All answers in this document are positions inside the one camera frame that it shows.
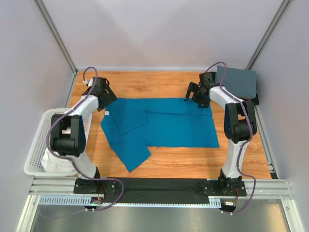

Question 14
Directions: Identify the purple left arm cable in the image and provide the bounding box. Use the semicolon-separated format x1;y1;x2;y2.
38;67;126;213

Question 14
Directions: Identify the blue t shirt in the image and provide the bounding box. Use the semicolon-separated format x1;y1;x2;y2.
101;98;219;172

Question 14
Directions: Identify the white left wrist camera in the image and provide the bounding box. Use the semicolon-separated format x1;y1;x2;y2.
83;78;94;87

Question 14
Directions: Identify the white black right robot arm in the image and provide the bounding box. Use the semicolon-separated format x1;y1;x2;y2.
184;72;257;197

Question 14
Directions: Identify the left aluminium corner post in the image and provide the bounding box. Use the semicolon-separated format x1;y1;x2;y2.
34;0;77;74

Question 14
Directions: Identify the slotted grey cable duct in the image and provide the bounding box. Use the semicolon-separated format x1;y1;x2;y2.
38;195;221;209

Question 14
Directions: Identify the right aluminium corner post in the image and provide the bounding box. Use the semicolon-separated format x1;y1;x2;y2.
245;0;292;70

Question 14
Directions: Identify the folded grey t shirt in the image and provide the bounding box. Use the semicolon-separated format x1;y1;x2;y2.
222;68;257;99

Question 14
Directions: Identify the white plastic laundry basket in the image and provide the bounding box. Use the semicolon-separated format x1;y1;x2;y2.
24;108;94;178

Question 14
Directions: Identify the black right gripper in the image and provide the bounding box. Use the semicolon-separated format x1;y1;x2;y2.
184;82;210;109

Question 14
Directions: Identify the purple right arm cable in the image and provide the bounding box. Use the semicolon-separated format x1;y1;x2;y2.
205;61;256;216

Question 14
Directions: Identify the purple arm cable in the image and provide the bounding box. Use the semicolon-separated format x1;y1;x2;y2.
205;61;256;216
38;67;126;213

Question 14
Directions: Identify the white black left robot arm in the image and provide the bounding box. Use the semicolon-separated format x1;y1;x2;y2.
46;77;117;194

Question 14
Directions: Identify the aluminium corner post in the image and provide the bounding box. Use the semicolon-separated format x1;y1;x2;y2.
34;0;77;74
245;0;292;70

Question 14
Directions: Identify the white t shirt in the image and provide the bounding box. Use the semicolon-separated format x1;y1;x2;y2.
41;148;76;174

